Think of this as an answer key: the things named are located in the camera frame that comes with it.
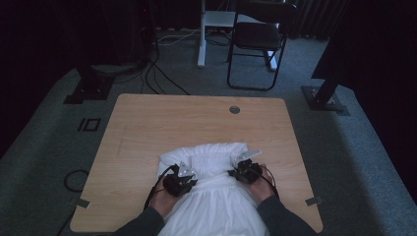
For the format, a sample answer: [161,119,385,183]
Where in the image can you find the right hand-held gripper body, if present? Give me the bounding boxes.
[236,148,264,184]

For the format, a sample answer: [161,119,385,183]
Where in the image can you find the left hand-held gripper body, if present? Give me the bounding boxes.
[162,155,195,198]

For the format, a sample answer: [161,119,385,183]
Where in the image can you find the white pleated skirt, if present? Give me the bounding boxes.
[156,142,270,236]

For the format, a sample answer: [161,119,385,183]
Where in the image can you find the person's right hand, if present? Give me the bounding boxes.
[245,164,277,205]

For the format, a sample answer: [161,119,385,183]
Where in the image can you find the person's left hand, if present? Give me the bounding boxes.
[149,186,185,218]

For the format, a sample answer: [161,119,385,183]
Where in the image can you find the black slanted stand with base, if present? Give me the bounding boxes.
[301,32,351,117]

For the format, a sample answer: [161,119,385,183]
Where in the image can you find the black stand with flat base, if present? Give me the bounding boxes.
[63,63,116,105]

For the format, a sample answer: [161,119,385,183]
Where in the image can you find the black folding chair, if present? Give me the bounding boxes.
[226,0,298,92]

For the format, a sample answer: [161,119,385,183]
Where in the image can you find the dark pleated curtain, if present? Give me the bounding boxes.
[288,0,348,41]

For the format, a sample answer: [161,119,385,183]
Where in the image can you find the right hand-held gripper black cable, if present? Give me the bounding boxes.
[260,164,280,200]

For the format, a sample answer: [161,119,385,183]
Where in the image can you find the black coiled cable loop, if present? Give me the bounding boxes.
[63,168,90,194]

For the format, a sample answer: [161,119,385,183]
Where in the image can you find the black floor cables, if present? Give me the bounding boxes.
[140,48,192,96]

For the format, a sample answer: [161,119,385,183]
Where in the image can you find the white desk frame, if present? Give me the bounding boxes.
[197,0,279,72]

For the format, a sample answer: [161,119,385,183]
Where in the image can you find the white floor cable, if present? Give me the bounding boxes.
[156,29,202,47]

